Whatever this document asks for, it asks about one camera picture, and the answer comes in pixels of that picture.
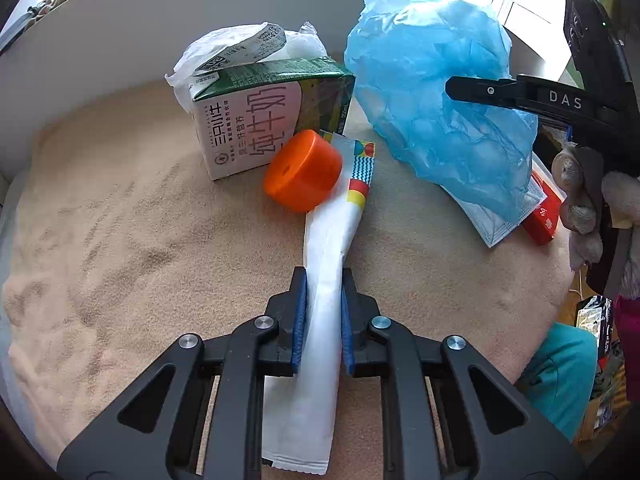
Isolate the white sachet packet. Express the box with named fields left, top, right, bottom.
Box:
left=261, top=130, right=376, bottom=476

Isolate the white plastic bag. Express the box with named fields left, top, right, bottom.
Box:
left=165, top=21, right=328, bottom=116

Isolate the dark printed package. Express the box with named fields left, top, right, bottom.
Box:
left=575, top=295, right=618, bottom=361

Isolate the teal bin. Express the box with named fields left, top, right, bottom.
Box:
left=517, top=322, right=598, bottom=443

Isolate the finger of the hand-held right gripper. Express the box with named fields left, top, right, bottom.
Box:
left=445, top=76, right=521, bottom=107

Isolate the orange plastic cap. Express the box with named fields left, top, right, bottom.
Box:
left=263, top=130, right=344, bottom=212

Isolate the blue plastic bag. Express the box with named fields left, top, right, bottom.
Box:
left=344, top=0, right=540, bottom=224

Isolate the green and white milk carton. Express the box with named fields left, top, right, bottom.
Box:
left=189, top=56, right=357, bottom=181

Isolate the white printed foil lid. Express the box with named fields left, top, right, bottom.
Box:
left=192, top=25, right=287, bottom=75

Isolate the grey bed surround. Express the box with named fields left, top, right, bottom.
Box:
left=0, top=0, right=571, bottom=181

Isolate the blue face mask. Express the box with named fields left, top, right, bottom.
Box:
left=440, top=180, right=546, bottom=248

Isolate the person's right hand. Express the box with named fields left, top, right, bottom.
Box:
left=551, top=147, right=640, bottom=271

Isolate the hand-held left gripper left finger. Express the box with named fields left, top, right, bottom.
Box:
left=56, top=266, right=308, bottom=480

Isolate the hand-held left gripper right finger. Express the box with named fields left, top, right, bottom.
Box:
left=340, top=267, right=588, bottom=480

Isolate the red medicine box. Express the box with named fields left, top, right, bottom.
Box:
left=522, top=152, right=563, bottom=246

